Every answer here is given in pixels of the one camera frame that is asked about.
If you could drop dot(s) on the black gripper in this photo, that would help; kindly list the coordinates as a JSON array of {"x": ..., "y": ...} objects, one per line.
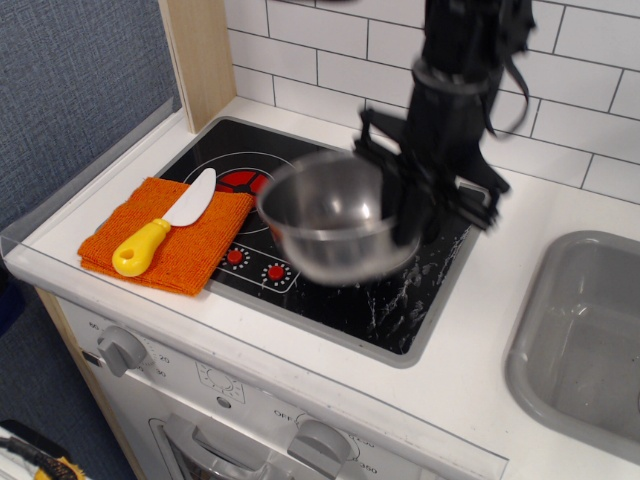
[{"x": 431, "y": 160}]

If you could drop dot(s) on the stainless steel bowl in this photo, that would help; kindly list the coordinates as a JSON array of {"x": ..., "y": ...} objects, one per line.
[{"x": 326, "y": 216}]

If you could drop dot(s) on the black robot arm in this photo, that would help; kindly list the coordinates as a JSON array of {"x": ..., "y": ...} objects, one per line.
[{"x": 471, "y": 40}]

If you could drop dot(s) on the black toy cooktop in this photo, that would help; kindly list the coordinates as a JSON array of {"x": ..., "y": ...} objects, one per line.
[{"x": 390, "y": 320}]

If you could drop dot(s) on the grey sink basin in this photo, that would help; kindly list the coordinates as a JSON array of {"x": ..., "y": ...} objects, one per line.
[{"x": 573, "y": 365}]

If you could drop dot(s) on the orange folded cloth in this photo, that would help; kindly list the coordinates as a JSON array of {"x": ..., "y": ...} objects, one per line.
[{"x": 186, "y": 259}]

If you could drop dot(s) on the grey right oven knob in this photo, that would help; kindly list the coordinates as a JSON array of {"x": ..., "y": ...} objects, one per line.
[{"x": 320, "y": 447}]

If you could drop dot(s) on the grey oven knob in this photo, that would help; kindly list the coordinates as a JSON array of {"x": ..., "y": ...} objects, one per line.
[
  {"x": 320, "y": 447},
  {"x": 120, "y": 350}
]

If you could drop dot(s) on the white toy oven front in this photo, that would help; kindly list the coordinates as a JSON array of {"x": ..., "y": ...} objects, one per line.
[{"x": 184, "y": 419}]

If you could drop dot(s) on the grey left oven knob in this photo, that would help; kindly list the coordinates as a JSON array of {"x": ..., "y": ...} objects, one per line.
[{"x": 120, "y": 350}]

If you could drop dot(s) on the yellow black object on floor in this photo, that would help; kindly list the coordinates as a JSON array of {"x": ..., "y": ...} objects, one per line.
[{"x": 47, "y": 466}]

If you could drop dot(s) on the light wooden side post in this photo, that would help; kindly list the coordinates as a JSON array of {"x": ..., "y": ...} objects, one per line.
[{"x": 198, "y": 40}]

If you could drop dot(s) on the yellow handled toy knife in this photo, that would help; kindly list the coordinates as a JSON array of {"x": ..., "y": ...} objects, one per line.
[{"x": 135, "y": 254}]

